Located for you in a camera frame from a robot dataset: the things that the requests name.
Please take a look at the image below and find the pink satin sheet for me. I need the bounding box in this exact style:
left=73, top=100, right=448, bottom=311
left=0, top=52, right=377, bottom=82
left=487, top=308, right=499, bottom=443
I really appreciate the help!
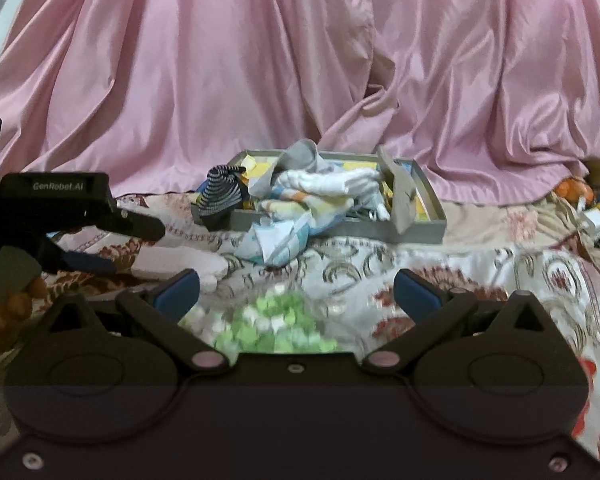
left=0, top=0, right=600, bottom=202

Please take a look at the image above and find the white blue-printed cloth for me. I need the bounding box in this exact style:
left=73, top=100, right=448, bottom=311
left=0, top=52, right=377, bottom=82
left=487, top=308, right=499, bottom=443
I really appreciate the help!
left=236, top=209, right=312, bottom=267

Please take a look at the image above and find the floral patterned blanket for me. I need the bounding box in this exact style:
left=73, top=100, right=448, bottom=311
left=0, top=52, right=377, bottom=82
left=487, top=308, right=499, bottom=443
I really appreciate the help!
left=0, top=192, right=600, bottom=466

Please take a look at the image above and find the beige cloth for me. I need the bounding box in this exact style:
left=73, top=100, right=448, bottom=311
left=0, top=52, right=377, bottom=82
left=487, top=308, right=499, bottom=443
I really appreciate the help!
left=444, top=194, right=600, bottom=262

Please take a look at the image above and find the grey tray box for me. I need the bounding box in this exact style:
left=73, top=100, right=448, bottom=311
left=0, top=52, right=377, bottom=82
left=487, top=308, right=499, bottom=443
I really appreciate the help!
left=229, top=148, right=449, bottom=247

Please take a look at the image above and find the white terry towel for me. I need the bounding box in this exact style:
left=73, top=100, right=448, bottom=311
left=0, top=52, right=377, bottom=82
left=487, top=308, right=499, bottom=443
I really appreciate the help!
left=129, top=246, right=227, bottom=282

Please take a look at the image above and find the grey-brown cloth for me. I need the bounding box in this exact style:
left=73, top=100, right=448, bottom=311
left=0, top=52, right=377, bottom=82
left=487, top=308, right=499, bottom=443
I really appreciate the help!
left=376, top=146, right=422, bottom=234

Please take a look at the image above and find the dark striped sock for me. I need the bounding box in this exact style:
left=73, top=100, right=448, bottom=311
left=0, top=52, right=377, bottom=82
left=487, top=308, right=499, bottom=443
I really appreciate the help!
left=196, top=161, right=247, bottom=232

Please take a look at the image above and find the grey sock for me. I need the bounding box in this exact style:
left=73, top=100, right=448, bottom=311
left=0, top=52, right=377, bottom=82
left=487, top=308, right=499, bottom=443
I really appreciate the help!
left=274, top=139, right=332, bottom=177

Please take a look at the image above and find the white washcloth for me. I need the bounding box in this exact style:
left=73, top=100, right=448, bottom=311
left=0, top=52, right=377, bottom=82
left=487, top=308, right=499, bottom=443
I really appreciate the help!
left=279, top=166, right=382, bottom=197

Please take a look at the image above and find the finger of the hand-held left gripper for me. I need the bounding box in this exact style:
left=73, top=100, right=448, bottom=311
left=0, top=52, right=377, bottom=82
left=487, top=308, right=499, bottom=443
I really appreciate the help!
left=97, top=207, right=167, bottom=242
left=42, top=240, right=121, bottom=277

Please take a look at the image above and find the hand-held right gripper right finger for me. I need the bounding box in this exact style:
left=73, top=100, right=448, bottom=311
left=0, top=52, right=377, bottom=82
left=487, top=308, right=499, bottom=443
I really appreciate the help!
left=362, top=268, right=557, bottom=373

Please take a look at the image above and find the pastel striped towel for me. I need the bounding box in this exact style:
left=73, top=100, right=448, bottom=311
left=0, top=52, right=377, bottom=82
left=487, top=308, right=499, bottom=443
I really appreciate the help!
left=256, top=186, right=357, bottom=224

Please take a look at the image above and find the brown cardboard piece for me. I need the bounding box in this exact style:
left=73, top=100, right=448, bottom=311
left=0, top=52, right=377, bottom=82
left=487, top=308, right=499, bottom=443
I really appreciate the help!
left=581, top=156, right=600, bottom=187

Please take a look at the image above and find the clear jar of green stars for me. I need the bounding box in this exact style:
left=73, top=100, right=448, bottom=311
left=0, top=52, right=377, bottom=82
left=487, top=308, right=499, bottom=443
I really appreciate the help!
left=179, top=284, right=352, bottom=357

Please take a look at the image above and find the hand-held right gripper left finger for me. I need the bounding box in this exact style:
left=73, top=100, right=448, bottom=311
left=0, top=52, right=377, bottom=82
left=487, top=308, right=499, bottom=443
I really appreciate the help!
left=37, top=268, right=231, bottom=373

